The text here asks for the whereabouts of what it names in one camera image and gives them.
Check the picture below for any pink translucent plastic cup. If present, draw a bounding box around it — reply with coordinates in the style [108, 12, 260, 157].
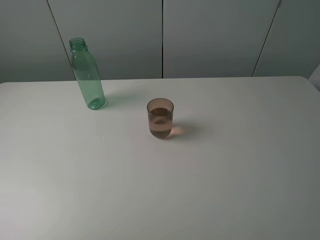
[146, 98, 174, 139]

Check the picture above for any green transparent plastic bottle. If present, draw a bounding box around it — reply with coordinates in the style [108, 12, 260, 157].
[69, 37, 107, 110]

